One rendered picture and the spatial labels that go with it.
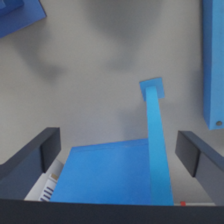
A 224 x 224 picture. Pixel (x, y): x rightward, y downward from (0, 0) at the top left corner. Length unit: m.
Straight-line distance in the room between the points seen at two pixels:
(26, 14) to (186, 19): 0.78
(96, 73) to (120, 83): 0.16
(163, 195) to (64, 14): 0.88
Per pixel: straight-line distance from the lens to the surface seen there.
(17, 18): 1.05
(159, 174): 0.55
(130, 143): 1.26
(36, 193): 1.60
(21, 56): 1.14
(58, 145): 0.17
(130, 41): 0.88
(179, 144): 0.17
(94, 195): 1.13
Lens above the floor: 0.85
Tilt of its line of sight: 51 degrees down
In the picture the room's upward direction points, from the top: 167 degrees counter-clockwise
